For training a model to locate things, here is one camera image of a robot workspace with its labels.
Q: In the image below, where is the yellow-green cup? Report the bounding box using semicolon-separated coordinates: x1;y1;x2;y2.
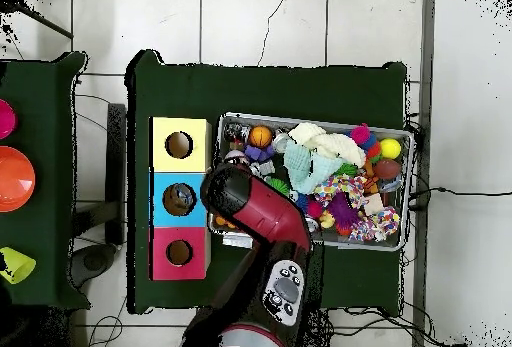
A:
0;246;38;286

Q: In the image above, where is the orange disc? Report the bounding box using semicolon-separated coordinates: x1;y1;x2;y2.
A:
0;146;37;214

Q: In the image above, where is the mint green cloth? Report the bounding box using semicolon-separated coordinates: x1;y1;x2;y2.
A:
283;140;346;196

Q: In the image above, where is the polka dot cloth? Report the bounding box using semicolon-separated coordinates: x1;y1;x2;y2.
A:
310;174;368;209

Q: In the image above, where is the pink spiky ball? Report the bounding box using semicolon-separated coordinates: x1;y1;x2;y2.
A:
349;122;373;147

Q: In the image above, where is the clear plastic packet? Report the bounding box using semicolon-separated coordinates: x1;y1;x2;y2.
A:
169;185;198;212

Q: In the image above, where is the small orange basketball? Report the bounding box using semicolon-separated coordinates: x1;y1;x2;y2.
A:
248;124;275;149

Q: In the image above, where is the green spiky ball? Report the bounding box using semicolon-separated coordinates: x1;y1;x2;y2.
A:
267;177;292;199

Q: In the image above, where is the brown toy football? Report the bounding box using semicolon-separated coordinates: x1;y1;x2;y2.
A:
373;158;403;181

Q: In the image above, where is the wooden box with three holes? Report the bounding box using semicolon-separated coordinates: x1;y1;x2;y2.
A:
149;115;214;283

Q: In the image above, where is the orange rubber toy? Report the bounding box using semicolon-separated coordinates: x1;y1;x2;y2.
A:
213;214;238;232

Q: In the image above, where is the white ball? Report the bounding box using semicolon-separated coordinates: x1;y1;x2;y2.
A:
224;149;249;164

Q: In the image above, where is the green side table cloth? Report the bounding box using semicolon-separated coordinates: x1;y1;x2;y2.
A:
0;50;91;311

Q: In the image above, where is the cream yellow cloth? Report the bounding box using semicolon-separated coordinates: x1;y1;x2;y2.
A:
287;122;368;169

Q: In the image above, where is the clear mesh bin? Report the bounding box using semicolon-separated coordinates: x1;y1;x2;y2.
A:
208;112;417;253

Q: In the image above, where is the silver can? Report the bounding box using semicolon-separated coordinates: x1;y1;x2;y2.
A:
270;130;291;153

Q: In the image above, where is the pink round cup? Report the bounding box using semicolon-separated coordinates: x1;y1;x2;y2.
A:
0;98;18;141

